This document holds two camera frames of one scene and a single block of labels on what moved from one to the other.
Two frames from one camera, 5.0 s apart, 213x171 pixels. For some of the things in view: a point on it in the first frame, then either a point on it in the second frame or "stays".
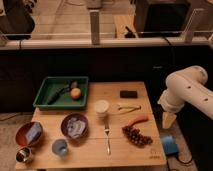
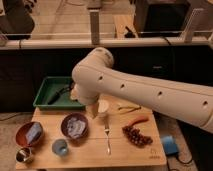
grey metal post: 95,26 stays
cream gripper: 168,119 to 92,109
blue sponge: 34,132 stays
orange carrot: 137,119 stays
